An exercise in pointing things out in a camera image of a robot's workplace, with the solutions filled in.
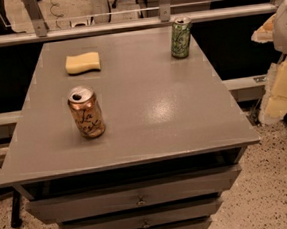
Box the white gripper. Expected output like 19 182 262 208
251 0 287 125

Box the green soda can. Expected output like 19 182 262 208
170 16 192 58

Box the orange soda can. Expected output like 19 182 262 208
67 86 106 138

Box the grey drawer cabinet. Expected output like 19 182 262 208
0 27 258 229

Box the yellow sponge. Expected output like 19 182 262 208
65 52 101 75

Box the metal railing frame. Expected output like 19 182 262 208
0 0 284 47

